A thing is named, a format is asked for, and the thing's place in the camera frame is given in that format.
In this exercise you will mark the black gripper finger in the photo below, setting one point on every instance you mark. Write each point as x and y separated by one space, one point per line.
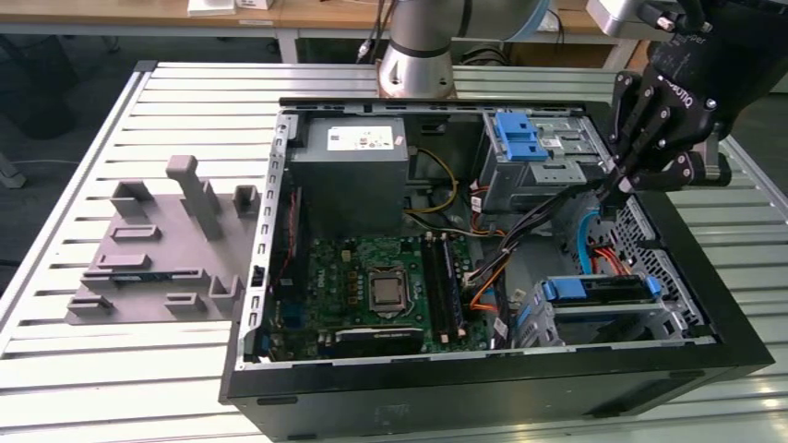
638 134
683 173

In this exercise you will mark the hard disk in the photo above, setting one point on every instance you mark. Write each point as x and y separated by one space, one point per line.
563 290

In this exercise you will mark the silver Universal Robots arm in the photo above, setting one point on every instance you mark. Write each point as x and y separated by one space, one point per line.
412 55

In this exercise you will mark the silver disk bay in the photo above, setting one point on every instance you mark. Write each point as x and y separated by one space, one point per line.
615 308

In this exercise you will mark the silver metal drive cage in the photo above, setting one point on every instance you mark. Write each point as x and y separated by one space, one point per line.
554 175

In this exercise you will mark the blue drive latch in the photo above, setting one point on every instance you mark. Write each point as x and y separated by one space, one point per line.
518 138

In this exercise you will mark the black RAM slot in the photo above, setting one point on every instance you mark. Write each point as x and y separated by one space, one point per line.
452 286
435 286

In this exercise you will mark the grey power supply unit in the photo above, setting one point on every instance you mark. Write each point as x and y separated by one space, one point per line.
344 194

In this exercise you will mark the CPU socket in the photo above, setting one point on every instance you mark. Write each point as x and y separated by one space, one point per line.
390 270

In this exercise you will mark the silver CPU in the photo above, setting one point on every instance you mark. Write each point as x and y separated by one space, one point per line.
388 290

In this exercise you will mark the green motherboard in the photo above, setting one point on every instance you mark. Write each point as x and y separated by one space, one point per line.
332 277

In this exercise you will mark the black graphics card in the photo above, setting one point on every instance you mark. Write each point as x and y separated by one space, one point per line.
375 339

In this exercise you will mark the black PC case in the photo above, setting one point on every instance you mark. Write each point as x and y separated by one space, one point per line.
431 397

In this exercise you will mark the white box black print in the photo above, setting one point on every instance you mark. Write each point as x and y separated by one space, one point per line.
255 3

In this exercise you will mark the white cardboard box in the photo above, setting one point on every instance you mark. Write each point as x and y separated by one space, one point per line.
212 7

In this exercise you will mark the wooden desk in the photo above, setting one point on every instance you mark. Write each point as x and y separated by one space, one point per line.
154 20

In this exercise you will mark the RAM stick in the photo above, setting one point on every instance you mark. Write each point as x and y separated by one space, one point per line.
142 277

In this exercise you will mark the grey parts rack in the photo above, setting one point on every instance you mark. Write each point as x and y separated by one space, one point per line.
142 300

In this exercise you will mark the black equipment box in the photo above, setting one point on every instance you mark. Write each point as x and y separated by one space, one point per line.
36 83

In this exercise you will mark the grey stand foot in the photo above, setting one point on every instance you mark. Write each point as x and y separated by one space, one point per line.
10 175

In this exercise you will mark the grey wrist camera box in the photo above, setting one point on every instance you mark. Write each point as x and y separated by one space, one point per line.
615 18

